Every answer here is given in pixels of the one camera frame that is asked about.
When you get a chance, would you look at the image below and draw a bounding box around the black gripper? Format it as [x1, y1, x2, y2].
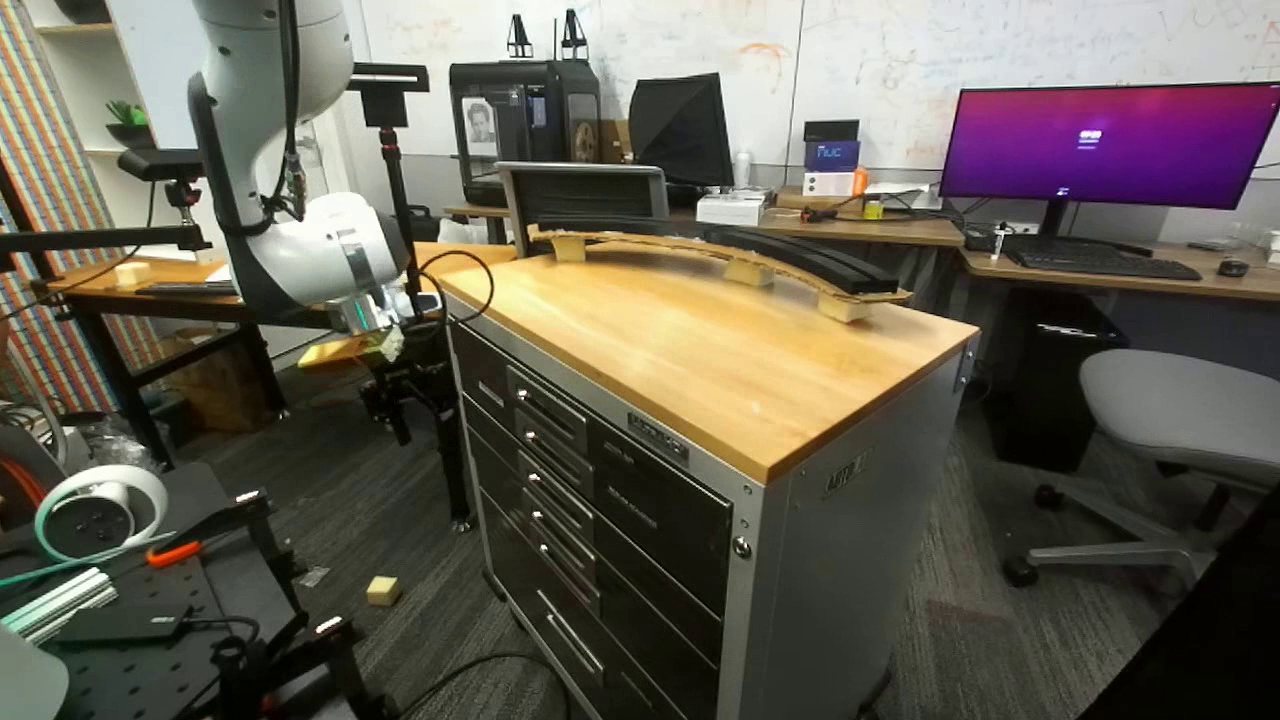
[338, 286, 448, 398]

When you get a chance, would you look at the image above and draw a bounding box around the grey metal tool drawer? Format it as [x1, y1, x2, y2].
[589, 433, 731, 662]

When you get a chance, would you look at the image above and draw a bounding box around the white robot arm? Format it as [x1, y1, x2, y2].
[189, 0, 419, 363]

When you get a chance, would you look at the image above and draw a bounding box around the small yellow foam block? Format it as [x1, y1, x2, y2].
[366, 575, 404, 608]

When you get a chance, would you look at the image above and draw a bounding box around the wooden side desk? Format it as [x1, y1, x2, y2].
[46, 258, 287, 465]

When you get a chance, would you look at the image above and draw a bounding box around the white tape roll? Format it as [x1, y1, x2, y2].
[31, 465, 169, 565]

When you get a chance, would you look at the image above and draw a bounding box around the grey tool cabinet wooden top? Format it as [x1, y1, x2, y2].
[417, 244, 984, 720]

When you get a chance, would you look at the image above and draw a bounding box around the curved black wooden track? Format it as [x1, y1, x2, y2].
[529, 225, 909, 324]

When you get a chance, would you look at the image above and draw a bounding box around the black keyboard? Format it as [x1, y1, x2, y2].
[1005, 240, 1201, 278]

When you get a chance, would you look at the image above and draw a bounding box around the purple screen monitor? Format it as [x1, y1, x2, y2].
[940, 80, 1280, 231]

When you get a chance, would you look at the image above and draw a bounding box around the grey office chair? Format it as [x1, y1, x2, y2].
[1001, 349, 1280, 586]

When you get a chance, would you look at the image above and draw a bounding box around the black camera tripod stand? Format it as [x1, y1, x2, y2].
[349, 59, 430, 246]

